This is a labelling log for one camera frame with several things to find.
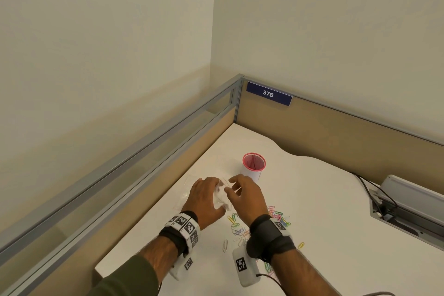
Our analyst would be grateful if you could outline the pile of coloured paper clips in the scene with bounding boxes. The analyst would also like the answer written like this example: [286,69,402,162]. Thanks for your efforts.
[222,204,307,275]

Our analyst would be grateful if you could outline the white cup with red rim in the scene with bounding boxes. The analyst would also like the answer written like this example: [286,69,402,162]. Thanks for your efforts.
[241,153,266,183]

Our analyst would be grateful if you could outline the beige partition panel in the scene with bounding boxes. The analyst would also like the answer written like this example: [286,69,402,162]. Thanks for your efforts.
[234,79,444,196]

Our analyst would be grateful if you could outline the clear plastic bag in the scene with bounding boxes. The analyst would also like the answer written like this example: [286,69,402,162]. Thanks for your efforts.
[175,176,198,212]

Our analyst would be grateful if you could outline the person's left hand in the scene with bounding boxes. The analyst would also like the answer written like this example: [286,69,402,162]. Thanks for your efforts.
[181,177,227,230]

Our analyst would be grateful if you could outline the blue number sign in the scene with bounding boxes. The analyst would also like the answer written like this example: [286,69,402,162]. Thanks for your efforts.
[246,81,293,107]

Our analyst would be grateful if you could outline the black right wristband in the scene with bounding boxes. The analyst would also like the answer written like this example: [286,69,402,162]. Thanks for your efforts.
[245,214,296,262]

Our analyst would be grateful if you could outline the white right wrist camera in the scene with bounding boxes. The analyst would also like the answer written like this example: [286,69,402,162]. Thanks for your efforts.
[231,246,261,288]

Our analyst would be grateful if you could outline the left wristband with marker tags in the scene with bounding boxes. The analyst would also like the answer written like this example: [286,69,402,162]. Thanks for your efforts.
[159,210,201,258]

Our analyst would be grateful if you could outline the clear plastic cup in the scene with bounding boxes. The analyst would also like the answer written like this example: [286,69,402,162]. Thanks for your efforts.
[213,176,234,211]

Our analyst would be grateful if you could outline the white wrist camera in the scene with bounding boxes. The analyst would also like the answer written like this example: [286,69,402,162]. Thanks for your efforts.
[231,246,261,288]
[169,254,195,281]

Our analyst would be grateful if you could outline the person's right forearm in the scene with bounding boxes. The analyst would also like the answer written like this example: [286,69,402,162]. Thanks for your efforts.
[269,249,340,296]

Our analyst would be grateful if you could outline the person's left forearm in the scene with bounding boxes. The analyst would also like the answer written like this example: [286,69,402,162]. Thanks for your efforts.
[137,235,179,284]

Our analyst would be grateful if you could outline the black power box cables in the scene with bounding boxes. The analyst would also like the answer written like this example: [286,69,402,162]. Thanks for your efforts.
[352,173,398,218]

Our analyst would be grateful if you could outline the person's right hand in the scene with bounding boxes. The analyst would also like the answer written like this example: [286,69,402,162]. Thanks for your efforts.
[224,174,270,226]

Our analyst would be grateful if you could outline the olive green sleeve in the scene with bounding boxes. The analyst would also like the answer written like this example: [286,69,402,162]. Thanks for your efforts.
[92,254,160,296]

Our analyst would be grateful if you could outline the grey framed glass partition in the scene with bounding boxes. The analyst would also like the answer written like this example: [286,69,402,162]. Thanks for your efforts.
[0,74,245,296]

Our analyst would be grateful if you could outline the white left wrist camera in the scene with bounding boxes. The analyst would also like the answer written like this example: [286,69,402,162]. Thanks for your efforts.
[169,254,195,281]

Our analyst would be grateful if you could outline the grey desk power box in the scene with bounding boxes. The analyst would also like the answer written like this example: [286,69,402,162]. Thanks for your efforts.
[369,174,444,251]

